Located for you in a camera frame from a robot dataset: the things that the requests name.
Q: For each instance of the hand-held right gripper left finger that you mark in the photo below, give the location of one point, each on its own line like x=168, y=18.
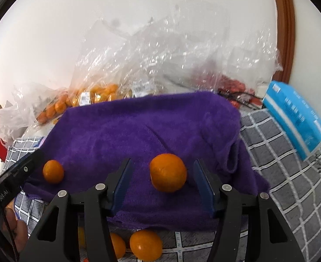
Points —
x=122, y=188

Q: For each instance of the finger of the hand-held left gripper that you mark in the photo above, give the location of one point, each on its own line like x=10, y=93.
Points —
x=26, y=167

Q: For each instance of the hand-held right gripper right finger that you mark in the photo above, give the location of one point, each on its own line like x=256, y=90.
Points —
x=204, y=188

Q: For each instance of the small orange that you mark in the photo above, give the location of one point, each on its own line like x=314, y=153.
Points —
x=53, y=171

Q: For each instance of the large orange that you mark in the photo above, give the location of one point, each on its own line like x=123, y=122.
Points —
x=168, y=172

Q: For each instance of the pile of bagged red fruits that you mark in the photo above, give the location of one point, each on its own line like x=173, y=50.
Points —
x=237, y=86

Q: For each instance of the person's left hand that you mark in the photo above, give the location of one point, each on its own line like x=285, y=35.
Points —
x=17, y=232

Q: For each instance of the white plastic bag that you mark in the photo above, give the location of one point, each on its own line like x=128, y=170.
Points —
x=3, y=120

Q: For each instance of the pile of bagged small oranges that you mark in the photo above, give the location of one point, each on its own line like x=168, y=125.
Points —
x=54, y=109

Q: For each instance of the purple towel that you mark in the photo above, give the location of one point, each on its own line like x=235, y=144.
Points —
x=149, y=125

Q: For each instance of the crumpled clear plastic bag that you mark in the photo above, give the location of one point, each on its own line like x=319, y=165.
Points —
x=26, y=98

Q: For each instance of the grey checked blanket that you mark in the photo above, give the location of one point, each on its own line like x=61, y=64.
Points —
x=286, y=196

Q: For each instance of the blue tissue pack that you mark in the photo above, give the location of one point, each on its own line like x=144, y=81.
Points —
x=294, y=114

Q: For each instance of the large clear plastic bag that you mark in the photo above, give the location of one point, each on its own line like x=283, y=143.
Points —
x=149, y=54

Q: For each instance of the brown wooden door frame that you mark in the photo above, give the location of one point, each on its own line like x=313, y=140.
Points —
x=285, y=32

